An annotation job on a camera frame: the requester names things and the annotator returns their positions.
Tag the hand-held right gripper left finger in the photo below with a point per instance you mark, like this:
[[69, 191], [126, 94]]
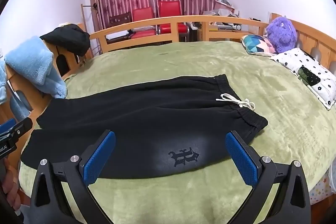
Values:
[[99, 158]]

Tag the white floral pillow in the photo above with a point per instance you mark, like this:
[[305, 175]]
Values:
[[294, 61]]

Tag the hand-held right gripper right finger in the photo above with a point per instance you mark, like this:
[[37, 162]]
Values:
[[241, 161]]

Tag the desk clutter pile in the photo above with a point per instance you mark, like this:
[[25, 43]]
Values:
[[223, 7]]

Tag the dark green floral cloth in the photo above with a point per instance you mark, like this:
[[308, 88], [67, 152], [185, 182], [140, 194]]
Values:
[[309, 76]]

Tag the dark wooden chair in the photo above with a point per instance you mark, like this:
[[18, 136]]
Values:
[[119, 18]]

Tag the person's left hand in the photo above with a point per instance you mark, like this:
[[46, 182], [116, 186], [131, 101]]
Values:
[[11, 187]]

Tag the black garment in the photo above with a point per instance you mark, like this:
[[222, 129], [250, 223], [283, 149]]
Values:
[[68, 39]]

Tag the purple plush toy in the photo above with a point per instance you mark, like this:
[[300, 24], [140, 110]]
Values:
[[282, 35]]

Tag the wooden bed frame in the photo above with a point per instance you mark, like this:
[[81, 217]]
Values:
[[168, 19]]

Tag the red chair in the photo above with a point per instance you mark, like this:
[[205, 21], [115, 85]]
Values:
[[170, 8], [143, 14]]

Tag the green fleece blanket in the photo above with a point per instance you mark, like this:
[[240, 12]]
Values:
[[183, 64]]

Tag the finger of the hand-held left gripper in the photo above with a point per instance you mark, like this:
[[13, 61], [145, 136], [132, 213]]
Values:
[[6, 125], [24, 125]]

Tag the light blue fleece blanket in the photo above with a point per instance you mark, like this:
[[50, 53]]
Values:
[[29, 61]]

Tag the star print bed sheet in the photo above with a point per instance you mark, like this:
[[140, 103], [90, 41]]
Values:
[[319, 188]]

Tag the geometric print pillow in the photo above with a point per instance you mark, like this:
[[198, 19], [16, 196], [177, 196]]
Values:
[[258, 44]]

